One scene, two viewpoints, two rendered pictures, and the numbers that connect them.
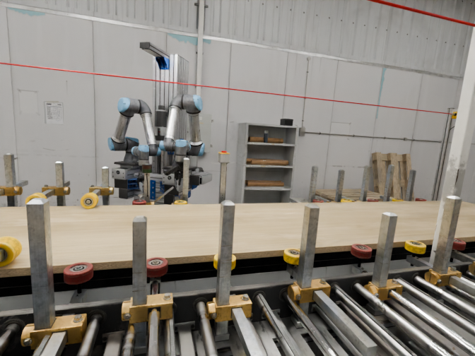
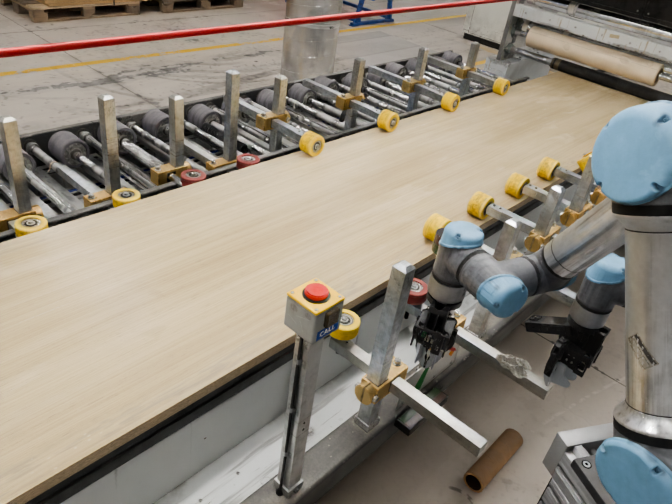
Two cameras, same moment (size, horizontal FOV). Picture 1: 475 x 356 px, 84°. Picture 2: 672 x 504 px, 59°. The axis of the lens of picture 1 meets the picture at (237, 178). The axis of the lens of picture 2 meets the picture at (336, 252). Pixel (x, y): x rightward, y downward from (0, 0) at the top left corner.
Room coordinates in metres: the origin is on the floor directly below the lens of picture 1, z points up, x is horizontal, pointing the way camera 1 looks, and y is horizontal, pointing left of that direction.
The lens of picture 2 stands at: (2.51, -0.33, 1.83)
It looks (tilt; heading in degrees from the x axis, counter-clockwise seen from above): 33 degrees down; 144
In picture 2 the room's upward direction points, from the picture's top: 9 degrees clockwise
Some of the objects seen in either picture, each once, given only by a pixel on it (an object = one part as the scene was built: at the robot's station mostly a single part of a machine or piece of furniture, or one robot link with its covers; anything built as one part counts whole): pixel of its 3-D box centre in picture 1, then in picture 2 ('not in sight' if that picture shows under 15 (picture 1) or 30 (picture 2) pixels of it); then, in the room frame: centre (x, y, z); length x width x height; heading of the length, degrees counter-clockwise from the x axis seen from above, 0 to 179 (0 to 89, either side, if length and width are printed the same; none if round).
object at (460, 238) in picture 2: (181, 147); (459, 253); (1.86, 0.41, 1.24); 0.09 x 0.08 x 0.11; 177
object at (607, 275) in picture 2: (143, 152); (605, 282); (1.99, 0.72, 1.18); 0.09 x 0.08 x 0.11; 44
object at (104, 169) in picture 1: (105, 203); (489, 292); (1.64, 0.83, 0.86); 0.03 x 0.03 x 0.48; 17
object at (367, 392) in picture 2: not in sight; (381, 381); (1.78, 0.38, 0.83); 0.13 x 0.06 x 0.05; 107
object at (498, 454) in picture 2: not in sight; (494, 459); (1.71, 1.11, 0.04); 0.30 x 0.08 x 0.08; 107
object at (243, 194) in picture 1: (264, 171); not in sight; (4.48, -0.46, 0.78); 0.90 x 0.45 x 1.55; 106
